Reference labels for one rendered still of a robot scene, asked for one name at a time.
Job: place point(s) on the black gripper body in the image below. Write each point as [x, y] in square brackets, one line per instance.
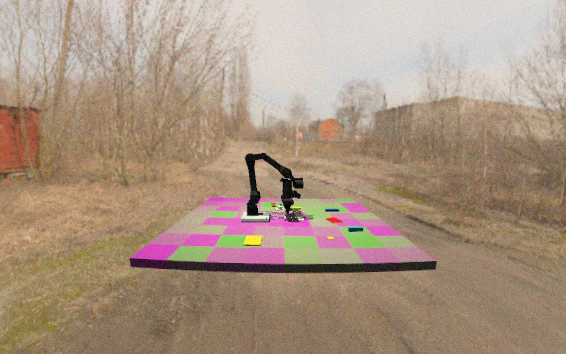
[287, 196]

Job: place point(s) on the yellow flat rectangular plate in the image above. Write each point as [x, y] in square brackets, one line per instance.
[252, 240]

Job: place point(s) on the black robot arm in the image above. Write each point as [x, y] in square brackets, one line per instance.
[252, 209]

